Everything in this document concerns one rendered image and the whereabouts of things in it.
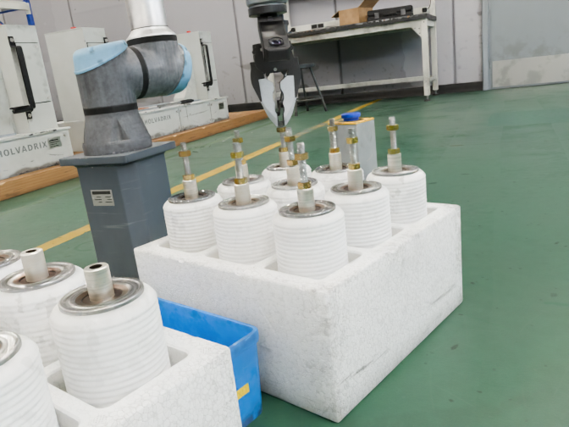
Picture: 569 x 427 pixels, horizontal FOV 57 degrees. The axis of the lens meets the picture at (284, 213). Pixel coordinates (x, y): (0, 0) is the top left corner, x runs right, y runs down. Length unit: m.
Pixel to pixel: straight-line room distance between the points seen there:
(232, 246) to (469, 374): 0.37
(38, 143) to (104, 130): 1.81
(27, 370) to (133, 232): 0.77
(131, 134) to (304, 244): 0.63
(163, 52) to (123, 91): 0.14
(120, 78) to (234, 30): 5.36
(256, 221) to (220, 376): 0.27
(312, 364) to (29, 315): 0.33
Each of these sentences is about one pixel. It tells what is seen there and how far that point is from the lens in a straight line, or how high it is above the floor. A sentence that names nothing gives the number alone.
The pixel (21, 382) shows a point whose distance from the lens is 0.45.
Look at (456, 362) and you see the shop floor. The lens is 0.83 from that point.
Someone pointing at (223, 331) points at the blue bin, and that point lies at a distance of 0.74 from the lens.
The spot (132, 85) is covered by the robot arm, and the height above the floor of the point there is 0.44.
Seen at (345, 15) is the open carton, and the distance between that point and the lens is 5.55.
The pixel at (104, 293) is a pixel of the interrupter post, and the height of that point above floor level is 0.26.
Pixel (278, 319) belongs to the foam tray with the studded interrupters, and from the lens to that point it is 0.69.
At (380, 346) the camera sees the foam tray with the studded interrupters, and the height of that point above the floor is 0.05.
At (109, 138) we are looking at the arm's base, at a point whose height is 0.33.
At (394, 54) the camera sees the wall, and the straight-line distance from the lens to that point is 5.91.
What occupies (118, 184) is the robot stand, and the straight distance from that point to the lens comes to 1.17.
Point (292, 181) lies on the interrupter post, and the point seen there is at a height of 0.26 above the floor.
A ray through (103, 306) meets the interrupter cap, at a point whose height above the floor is 0.25.
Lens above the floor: 0.43
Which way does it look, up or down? 15 degrees down
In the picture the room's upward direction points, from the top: 7 degrees counter-clockwise
